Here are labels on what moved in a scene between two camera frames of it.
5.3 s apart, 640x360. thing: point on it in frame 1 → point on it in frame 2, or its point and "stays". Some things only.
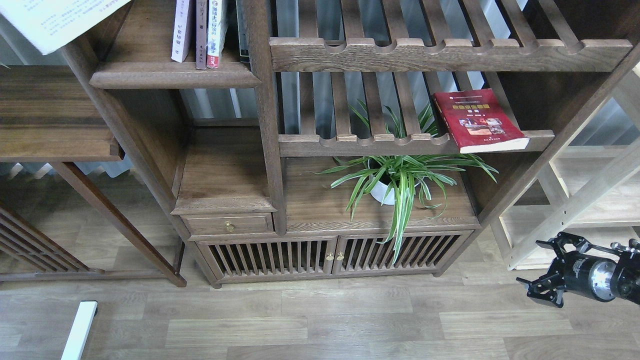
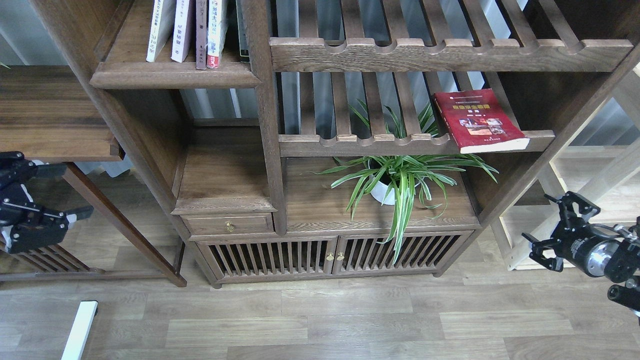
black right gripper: (575, 271) → (579, 242)
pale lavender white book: (181, 38) stays
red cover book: (479, 121) stays
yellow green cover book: (45, 24) → (162, 22)
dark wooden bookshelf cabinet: (283, 140) stays
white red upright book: (217, 25) stays
